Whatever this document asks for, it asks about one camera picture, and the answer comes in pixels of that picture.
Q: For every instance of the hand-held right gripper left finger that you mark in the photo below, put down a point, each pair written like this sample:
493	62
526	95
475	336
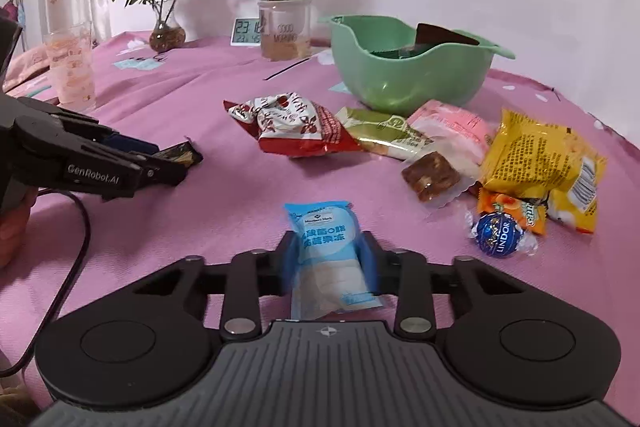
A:
290	264

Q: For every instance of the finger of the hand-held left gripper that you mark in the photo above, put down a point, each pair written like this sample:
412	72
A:
160	172
130	143

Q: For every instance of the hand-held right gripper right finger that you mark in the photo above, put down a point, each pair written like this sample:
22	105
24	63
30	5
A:
369	264

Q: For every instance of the dark brown gold snack packet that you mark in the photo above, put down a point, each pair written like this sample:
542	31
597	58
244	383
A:
182	154

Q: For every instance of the light blue white jelly packet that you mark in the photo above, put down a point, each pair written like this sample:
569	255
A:
325	247

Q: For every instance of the green plastic bowl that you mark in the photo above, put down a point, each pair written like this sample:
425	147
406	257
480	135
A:
400	82

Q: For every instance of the person's left hand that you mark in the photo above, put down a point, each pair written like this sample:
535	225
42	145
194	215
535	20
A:
12	232

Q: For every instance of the pink tablecloth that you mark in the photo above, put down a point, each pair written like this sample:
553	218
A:
200	217

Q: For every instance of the printed drinking glass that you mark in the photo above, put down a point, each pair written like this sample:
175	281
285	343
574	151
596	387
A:
70	72

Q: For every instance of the pink patterned cushion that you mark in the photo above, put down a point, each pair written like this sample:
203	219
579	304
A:
30	64

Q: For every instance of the clear packet with brown bar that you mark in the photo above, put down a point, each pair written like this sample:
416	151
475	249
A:
430	174

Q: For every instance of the blue wrapped chocolate ball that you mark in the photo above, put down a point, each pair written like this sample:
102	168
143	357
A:
500	234

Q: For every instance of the olive green cake packet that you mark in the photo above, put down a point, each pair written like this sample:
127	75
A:
380	129

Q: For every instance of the red white cherry-print packet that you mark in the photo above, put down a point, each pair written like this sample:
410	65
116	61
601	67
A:
290	122

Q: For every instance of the pink snack packet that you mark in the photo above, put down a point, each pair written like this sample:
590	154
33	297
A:
450	127

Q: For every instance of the white digital clock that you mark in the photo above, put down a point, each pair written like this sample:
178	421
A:
245	32

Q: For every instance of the orange snack packet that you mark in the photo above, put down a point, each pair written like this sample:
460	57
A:
520	207

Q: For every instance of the thin black stick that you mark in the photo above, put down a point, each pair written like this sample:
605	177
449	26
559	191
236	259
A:
292	68

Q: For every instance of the yellow snack packet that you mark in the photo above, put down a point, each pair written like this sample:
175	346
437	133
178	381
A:
530	162

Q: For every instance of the dark brown-red snack packet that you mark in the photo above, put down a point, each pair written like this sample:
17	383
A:
440	34

